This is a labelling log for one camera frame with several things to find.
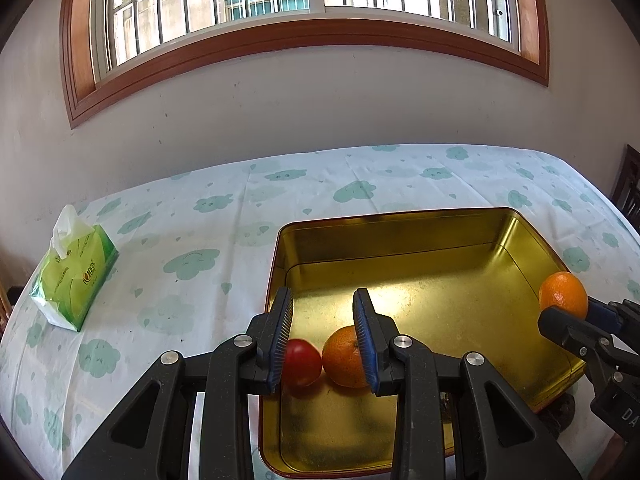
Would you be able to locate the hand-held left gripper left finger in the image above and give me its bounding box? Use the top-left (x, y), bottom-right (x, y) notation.
top-left (61, 287), bottom-right (296, 480)

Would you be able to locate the dark wooden chair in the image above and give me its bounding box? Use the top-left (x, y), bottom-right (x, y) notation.
top-left (610, 144), bottom-right (640, 236)

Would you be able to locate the green tissue pack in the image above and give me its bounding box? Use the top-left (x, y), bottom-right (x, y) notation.
top-left (30, 205), bottom-right (120, 332)

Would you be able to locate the wooden framed window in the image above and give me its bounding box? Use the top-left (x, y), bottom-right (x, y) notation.
top-left (59, 0), bottom-right (551, 130)

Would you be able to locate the cloud print tablecloth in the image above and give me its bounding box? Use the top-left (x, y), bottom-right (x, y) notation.
top-left (0, 144), bottom-right (640, 480)

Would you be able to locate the red tomato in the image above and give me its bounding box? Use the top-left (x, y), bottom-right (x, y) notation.
top-left (283, 338), bottom-right (323, 387)

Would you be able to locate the light wooden chair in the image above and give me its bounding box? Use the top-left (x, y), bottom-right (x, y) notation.
top-left (0, 285), bottom-right (23, 332)

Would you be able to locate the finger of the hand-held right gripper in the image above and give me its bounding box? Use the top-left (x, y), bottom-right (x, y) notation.
top-left (586, 299), bottom-right (640, 347)
top-left (536, 306), bottom-right (640, 391)

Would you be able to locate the dark red metal tin box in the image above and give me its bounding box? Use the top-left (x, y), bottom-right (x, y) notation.
top-left (259, 206), bottom-right (587, 477)

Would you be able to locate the dark water chestnut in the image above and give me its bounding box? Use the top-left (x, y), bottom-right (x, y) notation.
top-left (540, 392), bottom-right (579, 432)

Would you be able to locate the orange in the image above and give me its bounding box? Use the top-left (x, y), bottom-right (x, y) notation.
top-left (539, 271), bottom-right (589, 320)
top-left (321, 325), bottom-right (371, 389)

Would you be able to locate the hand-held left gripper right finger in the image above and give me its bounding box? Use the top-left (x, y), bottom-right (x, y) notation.
top-left (352, 288), bottom-right (583, 480)

